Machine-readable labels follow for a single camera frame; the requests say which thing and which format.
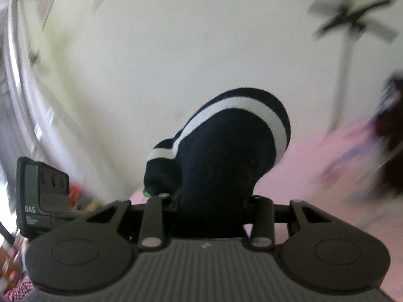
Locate black white-striped knit garment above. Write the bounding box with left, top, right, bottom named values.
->
left=143, top=87, right=292, bottom=240

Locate ceiling fan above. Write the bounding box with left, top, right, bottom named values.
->
left=307, top=0, right=398, bottom=134

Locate red checked cloth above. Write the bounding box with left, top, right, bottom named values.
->
left=5, top=275, right=36, bottom=302

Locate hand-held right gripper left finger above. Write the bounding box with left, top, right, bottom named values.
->
left=83, top=193, right=181, bottom=250

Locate pink printed blanket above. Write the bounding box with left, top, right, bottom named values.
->
left=129, top=118, right=403, bottom=291

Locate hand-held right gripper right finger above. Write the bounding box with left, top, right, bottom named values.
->
left=242, top=195, right=358, bottom=250

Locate dark brown object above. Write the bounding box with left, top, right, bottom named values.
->
left=373, top=72, right=403, bottom=192

